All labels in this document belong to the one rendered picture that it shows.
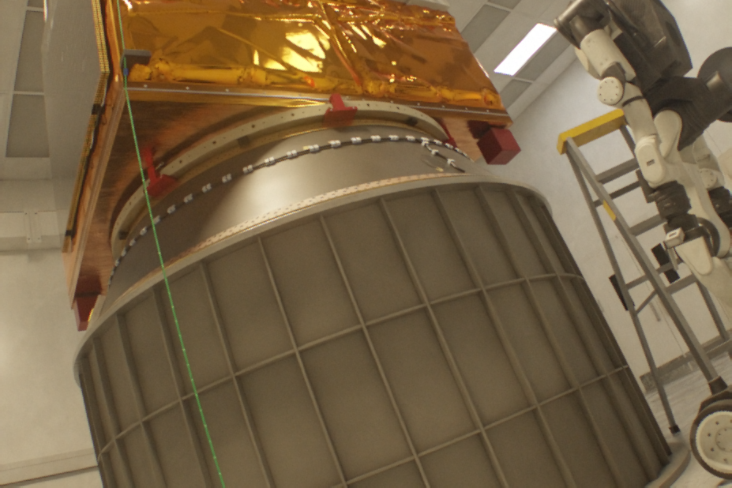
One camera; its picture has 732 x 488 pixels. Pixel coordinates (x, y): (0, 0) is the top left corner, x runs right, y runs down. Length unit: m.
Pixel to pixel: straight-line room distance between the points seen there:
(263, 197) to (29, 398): 5.59
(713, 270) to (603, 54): 0.68
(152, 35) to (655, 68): 1.71
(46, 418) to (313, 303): 5.71
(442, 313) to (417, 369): 0.19
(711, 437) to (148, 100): 1.97
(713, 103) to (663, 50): 0.22
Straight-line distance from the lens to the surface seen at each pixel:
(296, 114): 2.31
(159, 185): 2.40
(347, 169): 2.02
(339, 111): 2.32
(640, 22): 1.95
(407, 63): 2.89
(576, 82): 10.54
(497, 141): 3.06
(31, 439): 7.14
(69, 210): 2.98
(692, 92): 1.88
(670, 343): 9.83
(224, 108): 2.25
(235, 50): 2.38
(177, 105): 2.18
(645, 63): 1.91
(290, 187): 1.97
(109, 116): 2.33
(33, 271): 7.85
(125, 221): 2.61
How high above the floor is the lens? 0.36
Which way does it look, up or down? 24 degrees up
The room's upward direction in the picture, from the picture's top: 24 degrees counter-clockwise
